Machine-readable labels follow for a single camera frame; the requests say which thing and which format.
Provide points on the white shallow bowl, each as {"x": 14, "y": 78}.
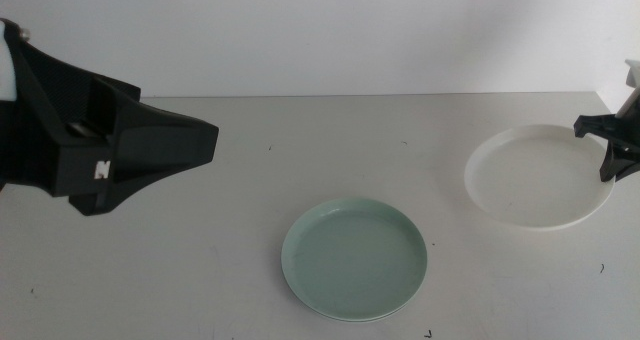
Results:
{"x": 535, "y": 180}

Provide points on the pale green shallow bowl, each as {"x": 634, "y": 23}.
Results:
{"x": 355, "y": 260}

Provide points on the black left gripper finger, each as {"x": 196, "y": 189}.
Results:
{"x": 117, "y": 100}
{"x": 160, "y": 145}

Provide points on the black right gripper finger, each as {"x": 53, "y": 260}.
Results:
{"x": 630, "y": 164}
{"x": 597, "y": 125}

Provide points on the grey shallow bowl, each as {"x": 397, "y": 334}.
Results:
{"x": 365, "y": 320}

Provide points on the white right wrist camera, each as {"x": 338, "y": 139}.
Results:
{"x": 632, "y": 80}

